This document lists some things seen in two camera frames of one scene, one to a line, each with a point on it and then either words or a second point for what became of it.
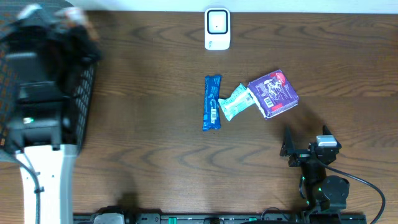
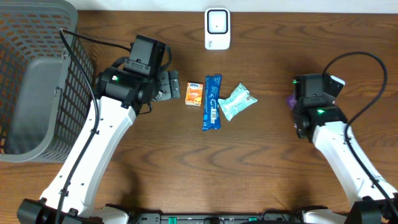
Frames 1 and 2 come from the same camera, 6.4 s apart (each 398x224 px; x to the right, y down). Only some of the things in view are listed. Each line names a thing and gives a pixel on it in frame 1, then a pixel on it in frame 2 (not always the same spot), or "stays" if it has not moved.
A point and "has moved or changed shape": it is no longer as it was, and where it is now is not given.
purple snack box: x=273 y=94 has moved or changed shape
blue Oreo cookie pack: x=211 y=116 stays
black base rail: x=220 y=218 stays
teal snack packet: x=239 y=99 stays
